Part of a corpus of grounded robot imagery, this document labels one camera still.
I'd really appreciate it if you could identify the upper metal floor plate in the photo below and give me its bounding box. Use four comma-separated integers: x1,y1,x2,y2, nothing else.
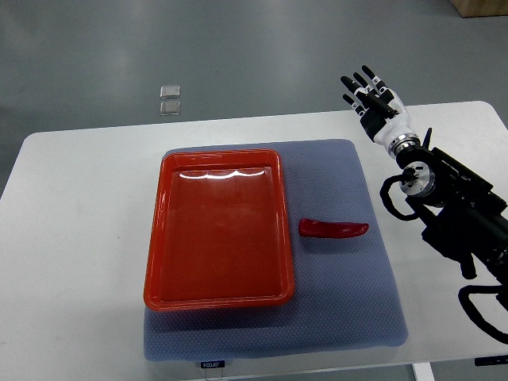
160,84,180,99

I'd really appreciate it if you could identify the white table leg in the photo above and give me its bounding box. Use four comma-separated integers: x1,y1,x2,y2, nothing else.
412,362,436,381

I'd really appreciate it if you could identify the black table label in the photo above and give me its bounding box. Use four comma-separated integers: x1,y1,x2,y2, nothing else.
200,360,225,369

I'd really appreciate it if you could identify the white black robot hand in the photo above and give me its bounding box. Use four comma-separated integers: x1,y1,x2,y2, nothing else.
341,65,421,158

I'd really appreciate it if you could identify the metal floor plate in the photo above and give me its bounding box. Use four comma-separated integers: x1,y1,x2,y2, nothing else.
160,99,181,116
160,84,180,99

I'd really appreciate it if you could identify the red pepper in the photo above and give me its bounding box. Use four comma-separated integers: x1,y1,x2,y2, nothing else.
298,218,369,239

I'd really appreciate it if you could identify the blue textured mat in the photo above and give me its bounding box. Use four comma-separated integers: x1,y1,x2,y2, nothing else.
144,139,407,361

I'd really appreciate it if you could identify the red plastic tray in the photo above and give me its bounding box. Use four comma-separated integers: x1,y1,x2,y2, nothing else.
144,149,295,312

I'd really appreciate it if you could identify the lower metal floor plate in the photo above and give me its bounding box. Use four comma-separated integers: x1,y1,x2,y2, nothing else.
160,99,181,116

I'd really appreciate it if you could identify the black label at right edge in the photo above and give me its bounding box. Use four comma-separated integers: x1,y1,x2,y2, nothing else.
474,356,508,367

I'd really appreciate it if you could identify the cardboard box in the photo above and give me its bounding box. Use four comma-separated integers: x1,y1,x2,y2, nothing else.
450,0,507,18

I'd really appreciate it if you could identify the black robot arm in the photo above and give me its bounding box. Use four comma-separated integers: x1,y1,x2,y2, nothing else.
379,132,507,344

